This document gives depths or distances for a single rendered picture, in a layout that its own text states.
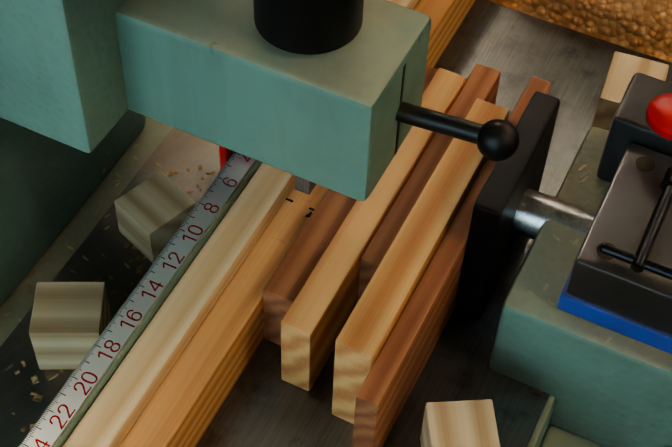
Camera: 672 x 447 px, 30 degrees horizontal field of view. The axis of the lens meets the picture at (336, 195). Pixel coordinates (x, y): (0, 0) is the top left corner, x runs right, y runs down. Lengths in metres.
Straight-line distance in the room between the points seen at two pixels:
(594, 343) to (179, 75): 0.24
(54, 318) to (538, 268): 0.30
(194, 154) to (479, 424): 0.36
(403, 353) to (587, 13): 0.33
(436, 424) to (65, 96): 0.24
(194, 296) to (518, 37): 0.32
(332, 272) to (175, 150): 0.29
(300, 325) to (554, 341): 0.13
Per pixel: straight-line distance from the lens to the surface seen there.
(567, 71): 0.83
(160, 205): 0.83
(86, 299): 0.78
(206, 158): 0.90
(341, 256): 0.65
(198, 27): 0.60
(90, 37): 0.60
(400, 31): 0.60
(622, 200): 0.63
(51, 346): 0.78
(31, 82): 0.62
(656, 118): 0.64
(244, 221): 0.67
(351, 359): 0.61
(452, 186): 0.66
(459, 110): 0.73
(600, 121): 0.78
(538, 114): 0.67
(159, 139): 0.91
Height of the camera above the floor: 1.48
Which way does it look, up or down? 51 degrees down
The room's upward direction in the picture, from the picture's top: 3 degrees clockwise
